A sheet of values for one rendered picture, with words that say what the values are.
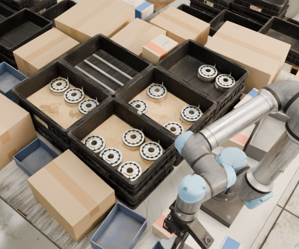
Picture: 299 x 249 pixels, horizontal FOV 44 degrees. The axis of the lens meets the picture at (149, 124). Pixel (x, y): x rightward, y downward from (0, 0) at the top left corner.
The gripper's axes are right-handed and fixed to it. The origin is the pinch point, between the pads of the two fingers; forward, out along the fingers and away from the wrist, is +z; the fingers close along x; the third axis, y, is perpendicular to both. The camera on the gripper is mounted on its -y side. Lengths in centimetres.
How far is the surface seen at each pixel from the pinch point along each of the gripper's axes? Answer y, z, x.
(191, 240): 0.5, 14.5, -10.8
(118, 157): 45.5, 6.5, -18.1
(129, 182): 31.1, 0.6, -7.9
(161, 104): 52, 6, -57
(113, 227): 31.2, 24.1, 1.0
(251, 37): 40, -7, -126
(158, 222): 15.7, 16.0, -9.6
